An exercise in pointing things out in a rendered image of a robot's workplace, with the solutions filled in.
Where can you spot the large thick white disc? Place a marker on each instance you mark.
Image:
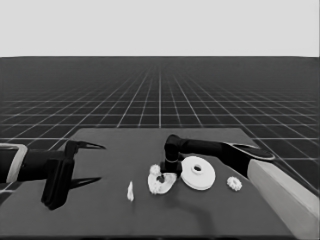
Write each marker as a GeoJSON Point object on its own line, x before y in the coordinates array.
{"type": "Point", "coordinates": [193, 180]}

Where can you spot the white thin T-shaped piece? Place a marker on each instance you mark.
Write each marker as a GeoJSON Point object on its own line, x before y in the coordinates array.
{"type": "Point", "coordinates": [130, 193]}

